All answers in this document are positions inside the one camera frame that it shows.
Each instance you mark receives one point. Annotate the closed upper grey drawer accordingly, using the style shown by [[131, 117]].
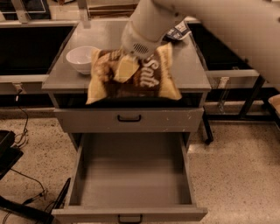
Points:
[[113, 120]]

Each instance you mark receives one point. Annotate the white bowl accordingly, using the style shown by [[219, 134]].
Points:
[[80, 58]]

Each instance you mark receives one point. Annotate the open bottom grey drawer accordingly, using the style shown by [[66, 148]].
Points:
[[132, 178]]

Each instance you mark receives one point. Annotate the grey drawer cabinet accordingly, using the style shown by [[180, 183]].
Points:
[[67, 88]]

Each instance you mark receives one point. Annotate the black flat tablet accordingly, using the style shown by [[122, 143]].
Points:
[[58, 202]]

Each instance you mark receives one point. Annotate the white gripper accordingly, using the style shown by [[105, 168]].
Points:
[[136, 41]]

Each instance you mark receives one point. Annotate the brown chip bag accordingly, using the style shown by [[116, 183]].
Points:
[[152, 79]]

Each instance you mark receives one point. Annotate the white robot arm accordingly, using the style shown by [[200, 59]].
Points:
[[250, 28]]

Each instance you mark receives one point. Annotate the blue chip bag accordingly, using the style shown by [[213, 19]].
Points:
[[179, 32]]

